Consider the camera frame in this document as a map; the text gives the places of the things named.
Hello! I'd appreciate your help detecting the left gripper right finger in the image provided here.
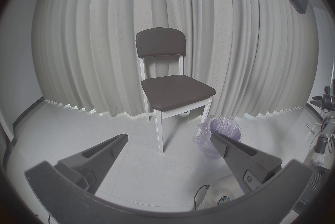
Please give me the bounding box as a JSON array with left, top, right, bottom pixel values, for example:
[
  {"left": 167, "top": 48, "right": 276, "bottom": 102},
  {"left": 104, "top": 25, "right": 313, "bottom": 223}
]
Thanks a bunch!
[{"left": 210, "top": 130, "right": 284, "bottom": 190}]

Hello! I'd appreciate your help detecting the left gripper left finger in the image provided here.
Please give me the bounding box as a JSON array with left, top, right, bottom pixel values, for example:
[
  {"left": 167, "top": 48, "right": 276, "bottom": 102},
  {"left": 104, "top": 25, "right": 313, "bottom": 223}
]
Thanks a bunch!
[{"left": 56, "top": 133, "right": 129, "bottom": 192}]

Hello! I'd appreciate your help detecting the purple plastic bag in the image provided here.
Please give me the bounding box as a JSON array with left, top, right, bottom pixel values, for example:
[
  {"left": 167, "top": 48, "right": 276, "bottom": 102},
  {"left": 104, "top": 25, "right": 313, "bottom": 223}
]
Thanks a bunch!
[{"left": 192, "top": 115, "right": 242, "bottom": 159}]

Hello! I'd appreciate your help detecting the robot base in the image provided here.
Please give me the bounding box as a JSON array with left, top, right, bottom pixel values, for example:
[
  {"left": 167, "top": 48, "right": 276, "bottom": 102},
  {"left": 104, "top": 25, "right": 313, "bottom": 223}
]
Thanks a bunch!
[{"left": 194, "top": 150, "right": 335, "bottom": 218}]

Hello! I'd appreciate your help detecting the white trash bin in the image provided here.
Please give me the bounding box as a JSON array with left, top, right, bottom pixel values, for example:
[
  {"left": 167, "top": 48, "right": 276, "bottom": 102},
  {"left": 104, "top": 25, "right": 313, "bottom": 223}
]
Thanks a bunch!
[{"left": 203, "top": 117, "right": 242, "bottom": 159}]

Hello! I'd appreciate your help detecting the grey padded white chair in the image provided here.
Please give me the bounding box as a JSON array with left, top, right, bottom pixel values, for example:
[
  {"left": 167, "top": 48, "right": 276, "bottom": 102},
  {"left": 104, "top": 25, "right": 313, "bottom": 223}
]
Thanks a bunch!
[{"left": 135, "top": 27, "right": 217, "bottom": 154}]

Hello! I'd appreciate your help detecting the white curtain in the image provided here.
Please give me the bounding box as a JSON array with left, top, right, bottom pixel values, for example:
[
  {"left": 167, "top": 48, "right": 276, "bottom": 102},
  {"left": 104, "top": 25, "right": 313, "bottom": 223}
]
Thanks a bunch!
[{"left": 31, "top": 0, "right": 320, "bottom": 118}]

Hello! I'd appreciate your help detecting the black cable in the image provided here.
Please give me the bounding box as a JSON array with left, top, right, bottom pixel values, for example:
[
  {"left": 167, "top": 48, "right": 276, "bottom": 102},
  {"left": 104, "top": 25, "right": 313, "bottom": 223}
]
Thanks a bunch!
[{"left": 193, "top": 184, "right": 210, "bottom": 211}]

